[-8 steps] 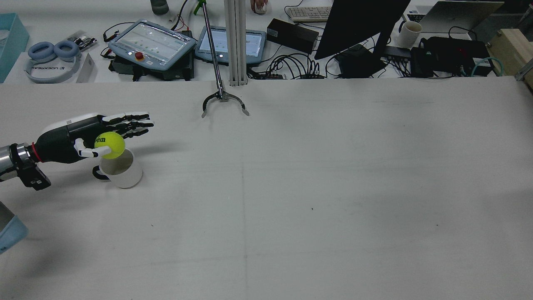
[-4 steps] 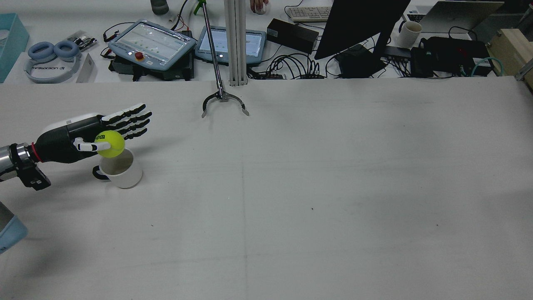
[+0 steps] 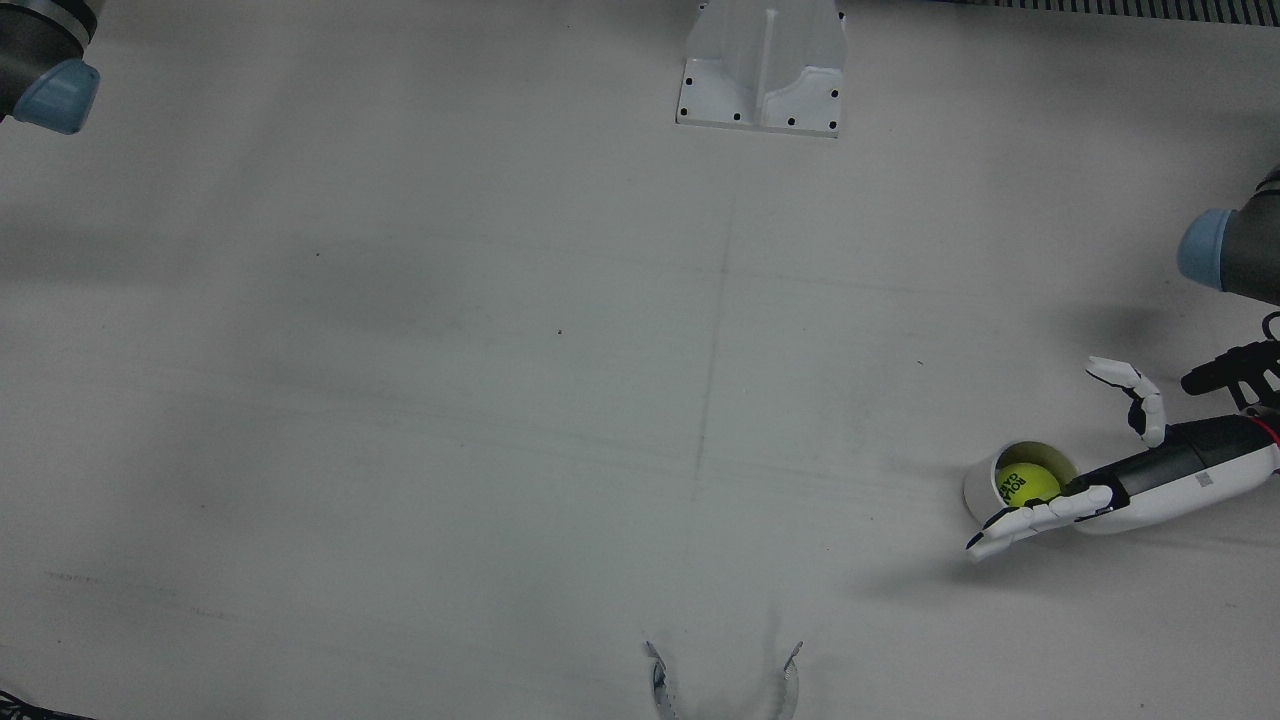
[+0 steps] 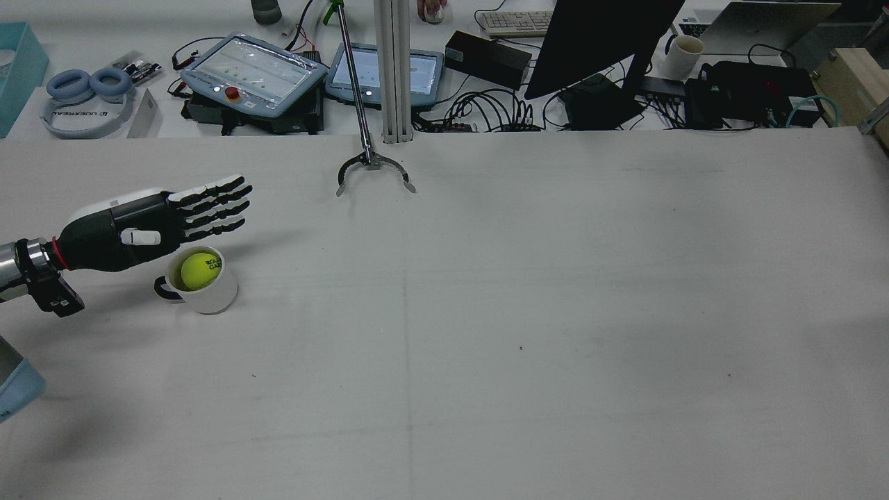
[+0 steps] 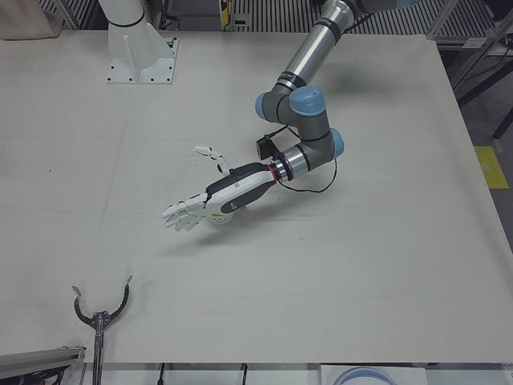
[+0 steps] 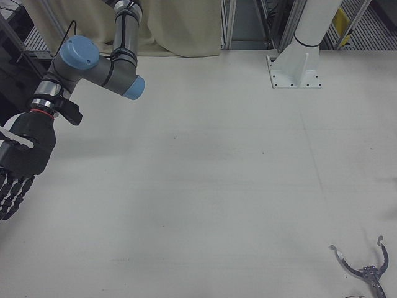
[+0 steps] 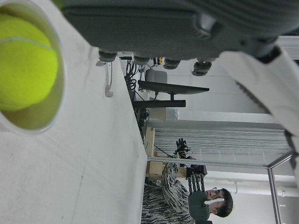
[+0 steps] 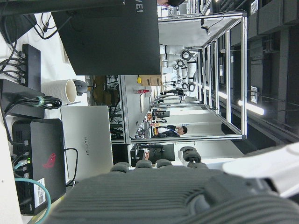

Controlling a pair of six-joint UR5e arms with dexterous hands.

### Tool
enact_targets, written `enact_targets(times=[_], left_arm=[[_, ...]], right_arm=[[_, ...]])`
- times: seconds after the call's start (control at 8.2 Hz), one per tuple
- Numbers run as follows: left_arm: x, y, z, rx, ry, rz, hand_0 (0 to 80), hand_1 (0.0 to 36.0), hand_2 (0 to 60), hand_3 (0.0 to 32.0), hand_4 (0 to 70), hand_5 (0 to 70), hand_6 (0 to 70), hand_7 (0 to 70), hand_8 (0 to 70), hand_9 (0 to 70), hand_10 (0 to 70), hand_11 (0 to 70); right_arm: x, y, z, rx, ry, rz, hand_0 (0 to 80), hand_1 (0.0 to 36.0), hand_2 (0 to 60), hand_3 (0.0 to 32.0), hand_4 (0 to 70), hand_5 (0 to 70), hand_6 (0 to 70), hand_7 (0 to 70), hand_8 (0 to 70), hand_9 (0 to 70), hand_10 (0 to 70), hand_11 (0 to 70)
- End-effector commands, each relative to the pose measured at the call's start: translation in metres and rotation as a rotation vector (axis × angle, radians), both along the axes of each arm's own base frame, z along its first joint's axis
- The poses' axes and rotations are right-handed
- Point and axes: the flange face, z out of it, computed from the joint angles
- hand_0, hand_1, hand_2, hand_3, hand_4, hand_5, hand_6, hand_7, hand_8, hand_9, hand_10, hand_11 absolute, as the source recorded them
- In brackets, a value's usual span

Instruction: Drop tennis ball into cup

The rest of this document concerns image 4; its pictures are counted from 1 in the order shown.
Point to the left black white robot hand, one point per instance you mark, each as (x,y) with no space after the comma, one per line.
(111,232)

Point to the yellow tennis ball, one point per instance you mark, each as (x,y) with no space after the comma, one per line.
(198,272)

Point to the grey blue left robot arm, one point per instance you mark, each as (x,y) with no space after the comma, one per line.
(5,272)

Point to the white paper cup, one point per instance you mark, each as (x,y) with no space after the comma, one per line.
(679,59)

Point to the white UDEXREAL headband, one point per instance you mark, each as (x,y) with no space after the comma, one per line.
(83,127)

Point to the white card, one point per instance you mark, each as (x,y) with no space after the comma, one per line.
(144,114)

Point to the clear bag of parts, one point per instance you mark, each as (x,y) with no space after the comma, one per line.
(139,67)

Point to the teal plastic bin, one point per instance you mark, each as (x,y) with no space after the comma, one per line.
(24,69)

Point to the black pendant dock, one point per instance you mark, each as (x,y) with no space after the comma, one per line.
(264,123)

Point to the teach pendant with red button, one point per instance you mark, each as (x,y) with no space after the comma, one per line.
(257,69)

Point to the dark grey bottle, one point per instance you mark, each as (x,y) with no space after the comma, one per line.
(266,10)

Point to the metal claw grabber tool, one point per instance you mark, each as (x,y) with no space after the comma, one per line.
(354,83)

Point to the blue grey teach pendant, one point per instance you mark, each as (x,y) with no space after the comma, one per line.
(410,73)

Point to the dark-haired person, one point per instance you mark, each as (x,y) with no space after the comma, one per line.
(422,7)

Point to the flat black box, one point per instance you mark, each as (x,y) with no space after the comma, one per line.
(486,59)

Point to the beige keyboard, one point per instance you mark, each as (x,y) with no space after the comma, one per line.
(517,23)

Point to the black Huawei monitor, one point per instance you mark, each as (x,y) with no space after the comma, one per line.
(597,42)

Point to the black network hub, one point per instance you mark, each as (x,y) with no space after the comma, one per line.
(663,87)

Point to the black power adapter box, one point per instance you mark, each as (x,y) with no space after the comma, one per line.
(703,104)

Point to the black ROG mini computer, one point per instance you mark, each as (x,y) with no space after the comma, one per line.
(764,87)

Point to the silver Huawei laptop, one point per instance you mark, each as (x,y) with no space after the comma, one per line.
(764,24)

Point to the wooden box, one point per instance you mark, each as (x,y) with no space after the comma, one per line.
(854,83)

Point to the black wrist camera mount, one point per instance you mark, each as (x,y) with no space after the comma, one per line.
(57,295)

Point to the aluminium profile post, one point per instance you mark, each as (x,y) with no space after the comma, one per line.
(394,69)

